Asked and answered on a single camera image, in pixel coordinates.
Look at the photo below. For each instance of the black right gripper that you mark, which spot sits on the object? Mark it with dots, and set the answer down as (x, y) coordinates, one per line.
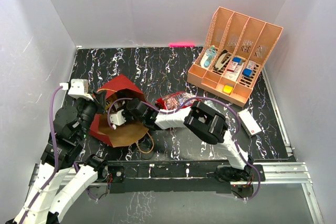
(125, 113)

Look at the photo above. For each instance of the white cardboard box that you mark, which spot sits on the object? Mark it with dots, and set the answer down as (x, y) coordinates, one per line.
(249, 123)

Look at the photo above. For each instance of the red white small box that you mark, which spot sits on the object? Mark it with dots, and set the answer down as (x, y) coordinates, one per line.
(234, 66)

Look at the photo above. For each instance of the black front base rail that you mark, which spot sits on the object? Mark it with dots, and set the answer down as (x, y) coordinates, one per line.
(180, 176)

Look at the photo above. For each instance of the pink desk organizer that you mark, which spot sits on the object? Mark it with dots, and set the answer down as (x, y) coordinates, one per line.
(243, 36)

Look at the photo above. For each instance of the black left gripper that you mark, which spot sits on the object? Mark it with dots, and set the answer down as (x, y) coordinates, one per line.
(100, 98)

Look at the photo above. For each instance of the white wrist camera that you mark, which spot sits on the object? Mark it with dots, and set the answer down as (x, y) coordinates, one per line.
(117, 119)
(77, 88)

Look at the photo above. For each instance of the black white stapler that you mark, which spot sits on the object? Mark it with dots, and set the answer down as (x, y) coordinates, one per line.
(222, 61)

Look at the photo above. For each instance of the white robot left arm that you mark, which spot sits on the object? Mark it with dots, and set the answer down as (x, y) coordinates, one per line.
(47, 202)

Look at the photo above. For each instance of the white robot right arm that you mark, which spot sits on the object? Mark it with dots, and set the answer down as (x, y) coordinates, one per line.
(207, 124)

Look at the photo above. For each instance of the blue small box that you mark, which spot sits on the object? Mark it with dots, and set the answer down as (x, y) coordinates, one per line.
(248, 73)

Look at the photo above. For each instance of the red large candy bag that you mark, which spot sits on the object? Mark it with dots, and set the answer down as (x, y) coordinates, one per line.
(175, 101)

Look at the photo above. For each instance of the yellow sponge block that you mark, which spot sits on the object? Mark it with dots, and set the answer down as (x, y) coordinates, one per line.
(227, 89)

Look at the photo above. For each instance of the pink tape strip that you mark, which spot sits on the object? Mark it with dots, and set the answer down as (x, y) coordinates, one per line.
(181, 44)

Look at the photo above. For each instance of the aluminium frame rail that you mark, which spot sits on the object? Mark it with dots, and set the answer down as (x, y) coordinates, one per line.
(289, 172)

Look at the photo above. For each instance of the silver white snack packet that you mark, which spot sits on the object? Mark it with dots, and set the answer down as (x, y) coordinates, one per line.
(215, 106)

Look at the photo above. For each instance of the red brown paper bag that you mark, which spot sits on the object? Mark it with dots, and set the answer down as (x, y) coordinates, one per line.
(117, 128)

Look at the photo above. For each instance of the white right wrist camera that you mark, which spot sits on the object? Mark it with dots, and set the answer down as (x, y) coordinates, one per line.
(117, 119)

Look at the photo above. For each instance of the blue white stapler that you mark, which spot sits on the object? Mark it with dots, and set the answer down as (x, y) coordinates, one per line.
(208, 57)

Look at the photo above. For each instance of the blue eraser block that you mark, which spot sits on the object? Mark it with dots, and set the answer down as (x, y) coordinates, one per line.
(238, 60)

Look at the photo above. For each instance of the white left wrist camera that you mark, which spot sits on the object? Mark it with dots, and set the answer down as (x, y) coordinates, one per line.
(77, 88)

